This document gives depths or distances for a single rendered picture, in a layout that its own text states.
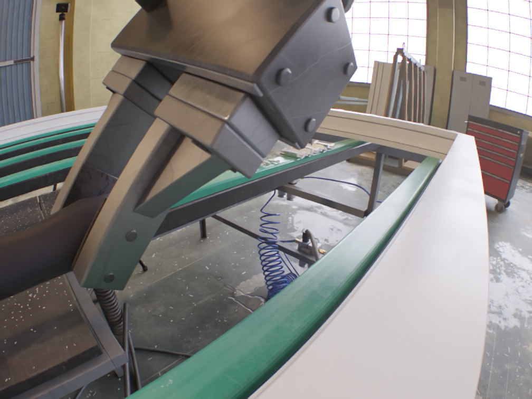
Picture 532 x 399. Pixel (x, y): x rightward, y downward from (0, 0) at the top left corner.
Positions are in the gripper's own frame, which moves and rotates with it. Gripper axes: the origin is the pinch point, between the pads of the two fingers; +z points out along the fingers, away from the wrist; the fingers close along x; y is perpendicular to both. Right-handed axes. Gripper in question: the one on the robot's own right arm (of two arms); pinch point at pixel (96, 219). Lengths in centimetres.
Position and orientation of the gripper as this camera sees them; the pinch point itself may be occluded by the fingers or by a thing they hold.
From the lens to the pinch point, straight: 15.1
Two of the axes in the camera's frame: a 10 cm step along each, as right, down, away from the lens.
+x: 7.3, 4.9, -4.8
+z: -5.6, 8.3, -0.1
